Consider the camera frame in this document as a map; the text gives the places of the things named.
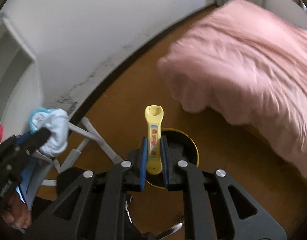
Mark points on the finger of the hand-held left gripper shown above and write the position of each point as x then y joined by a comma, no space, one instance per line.
41,136
24,138

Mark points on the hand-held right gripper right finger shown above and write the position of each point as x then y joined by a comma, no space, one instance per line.
164,160

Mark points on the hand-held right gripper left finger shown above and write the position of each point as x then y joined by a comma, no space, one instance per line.
143,162

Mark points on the blue white wrapper ball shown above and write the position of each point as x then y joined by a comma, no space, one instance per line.
54,132

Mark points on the yellow plastic stick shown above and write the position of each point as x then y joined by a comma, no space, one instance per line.
153,140

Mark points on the yellow rimmed black bin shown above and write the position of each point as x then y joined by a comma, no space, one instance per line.
186,150

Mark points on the person's left hand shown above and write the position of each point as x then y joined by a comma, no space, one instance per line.
17,213

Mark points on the grey desk hutch shelf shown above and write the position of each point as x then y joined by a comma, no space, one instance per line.
8,85

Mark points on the pink blanket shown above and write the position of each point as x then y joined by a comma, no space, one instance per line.
243,80

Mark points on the white desk frame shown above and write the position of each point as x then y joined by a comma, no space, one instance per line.
96,137

